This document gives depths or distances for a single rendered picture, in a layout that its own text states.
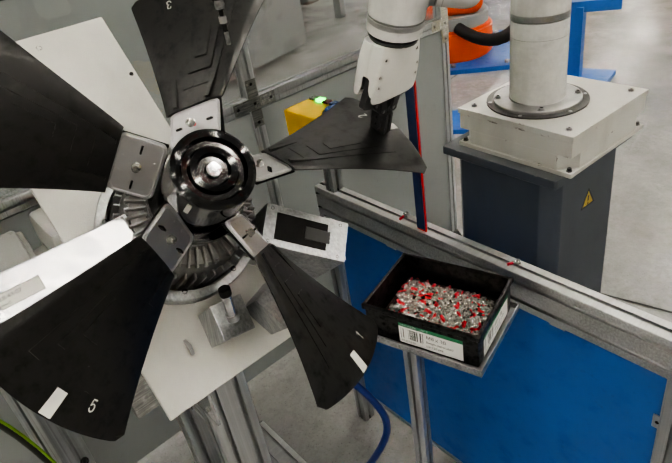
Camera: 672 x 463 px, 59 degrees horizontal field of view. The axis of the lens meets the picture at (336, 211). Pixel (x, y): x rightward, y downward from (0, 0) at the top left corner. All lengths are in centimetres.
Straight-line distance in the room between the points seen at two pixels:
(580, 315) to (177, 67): 78
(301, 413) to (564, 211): 113
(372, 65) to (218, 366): 55
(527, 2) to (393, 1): 50
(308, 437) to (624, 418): 107
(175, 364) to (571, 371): 72
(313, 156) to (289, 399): 134
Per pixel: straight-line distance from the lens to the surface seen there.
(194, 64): 95
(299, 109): 138
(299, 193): 194
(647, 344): 107
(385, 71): 90
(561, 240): 141
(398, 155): 96
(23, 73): 86
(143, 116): 114
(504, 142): 135
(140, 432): 202
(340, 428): 201
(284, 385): 217
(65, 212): 106
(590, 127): 129
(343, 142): 95
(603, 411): 125
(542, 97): 136
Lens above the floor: 156
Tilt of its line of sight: 31 degrees down
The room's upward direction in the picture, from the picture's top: 10 degrees counter-clockwise
